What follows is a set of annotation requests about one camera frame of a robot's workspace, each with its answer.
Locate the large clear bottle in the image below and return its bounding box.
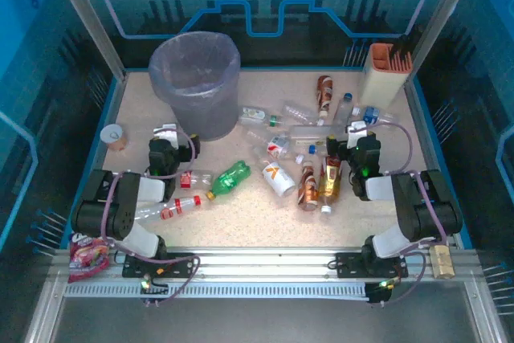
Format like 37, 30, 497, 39
287, 123, 351, 148

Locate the clear bottle red label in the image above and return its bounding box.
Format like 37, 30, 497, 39
179, 169, 214, 190

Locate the bottle blue Pocari Sweat label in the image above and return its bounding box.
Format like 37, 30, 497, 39
351, 104, 398, 127

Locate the clear bottle red cap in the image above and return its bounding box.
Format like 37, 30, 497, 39
133, 194, 203, 224

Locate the green plastic bottle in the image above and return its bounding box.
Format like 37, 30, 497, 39
205, 159, 252, 202

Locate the brown coffee bottle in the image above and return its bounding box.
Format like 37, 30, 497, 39
315, 74, 335, 121
297, 159, 322, 213

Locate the mesh waste bin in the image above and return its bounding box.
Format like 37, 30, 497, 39
148, 31, 242, 142

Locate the translucent plastic bin liner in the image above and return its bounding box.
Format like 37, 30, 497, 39
148, 31, 242, 142

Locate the crumpled clear bottle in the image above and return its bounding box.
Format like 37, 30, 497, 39
280, 102, 327, 127

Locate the golden tea bottle white cap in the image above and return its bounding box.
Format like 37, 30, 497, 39
318, 155, 343, 216

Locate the bottle red white label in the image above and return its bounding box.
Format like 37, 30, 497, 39
265, 134, 306, 165

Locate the small paper cup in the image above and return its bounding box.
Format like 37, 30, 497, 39
99, 123, 130, 153

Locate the clear bottle green cap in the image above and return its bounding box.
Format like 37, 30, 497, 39
236, 105, 283, 128

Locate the white can orange logo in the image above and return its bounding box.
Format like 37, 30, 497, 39
261, 161, 297, 198

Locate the cream holder orange top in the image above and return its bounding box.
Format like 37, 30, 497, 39
357, 42, 414, 109

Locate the pink snack bag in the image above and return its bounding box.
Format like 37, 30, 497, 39
67, 232, 111, 284

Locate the tan textured block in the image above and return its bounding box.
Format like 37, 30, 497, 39
427, 242, 455, 280

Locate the blue table rim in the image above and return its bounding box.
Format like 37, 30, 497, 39
59, 65, 475, 251

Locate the purple cable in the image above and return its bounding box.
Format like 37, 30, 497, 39
99, 128, 202, 308
363, 120, 449, 308

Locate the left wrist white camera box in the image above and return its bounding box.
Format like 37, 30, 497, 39
153, 122, 179, 148

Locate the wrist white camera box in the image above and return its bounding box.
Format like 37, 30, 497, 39
346, 120, 369, 137
153, 122, 179, 148

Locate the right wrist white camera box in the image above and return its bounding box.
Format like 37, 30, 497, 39
346, 120, 369, 137

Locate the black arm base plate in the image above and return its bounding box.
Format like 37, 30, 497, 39
335, 251, 410, 280
121, 252, 197, 280

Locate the aluminium rail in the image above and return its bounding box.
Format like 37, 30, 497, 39
54, 245, 485, 300

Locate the aluminium frame post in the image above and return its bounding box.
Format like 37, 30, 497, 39
43, 0, 129, 81
403, 0, 485, 79

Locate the white slotted cable duct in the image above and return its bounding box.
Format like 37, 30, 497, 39
63, 280, 373, 300

